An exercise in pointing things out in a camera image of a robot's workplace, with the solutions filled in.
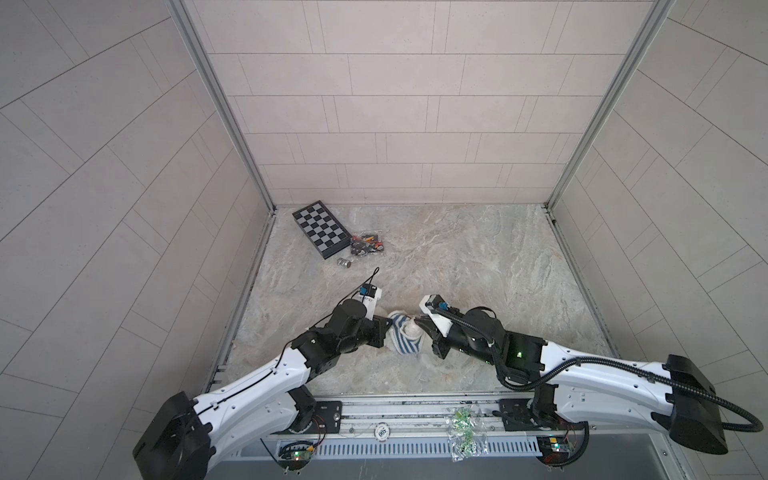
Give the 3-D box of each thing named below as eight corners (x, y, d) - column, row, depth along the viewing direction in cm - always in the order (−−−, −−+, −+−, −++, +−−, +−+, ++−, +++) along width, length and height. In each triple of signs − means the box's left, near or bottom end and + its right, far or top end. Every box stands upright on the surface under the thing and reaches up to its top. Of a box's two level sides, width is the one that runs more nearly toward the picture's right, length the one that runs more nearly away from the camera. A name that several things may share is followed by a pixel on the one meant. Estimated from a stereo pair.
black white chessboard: (325, 260, 102) (323, 255, 99) (293, 219, 114) (291, 213, 111) (354, 243, 107) (353, 237, 104) (321, 206, 118) (319, 199, 116)
